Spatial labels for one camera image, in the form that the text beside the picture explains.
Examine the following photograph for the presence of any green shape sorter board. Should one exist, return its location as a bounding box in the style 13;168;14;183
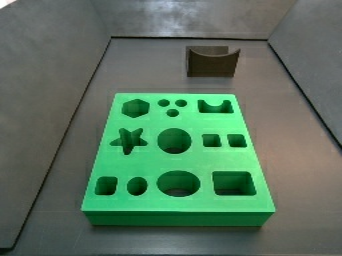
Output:
81;93;275;227

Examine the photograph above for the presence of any dark arch block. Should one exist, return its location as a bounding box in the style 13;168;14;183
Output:
185;46;240;77

